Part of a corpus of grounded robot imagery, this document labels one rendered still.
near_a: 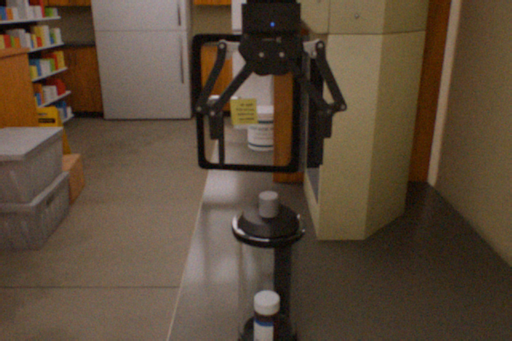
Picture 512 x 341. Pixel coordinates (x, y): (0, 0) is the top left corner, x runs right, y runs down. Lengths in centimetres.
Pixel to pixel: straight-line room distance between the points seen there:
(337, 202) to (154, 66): 510
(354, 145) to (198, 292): 45
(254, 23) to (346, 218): 62
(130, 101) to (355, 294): 544
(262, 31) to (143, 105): 559
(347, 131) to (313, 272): 31
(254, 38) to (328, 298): 52
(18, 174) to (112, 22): 343
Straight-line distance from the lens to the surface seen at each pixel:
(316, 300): 90
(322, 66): 60
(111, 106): 624
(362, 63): 98
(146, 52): 600
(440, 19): 142
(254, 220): 64
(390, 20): 100
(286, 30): 57
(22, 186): 302
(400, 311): 90
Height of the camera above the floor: 147
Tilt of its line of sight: 20 degrees down
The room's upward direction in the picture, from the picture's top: straight up
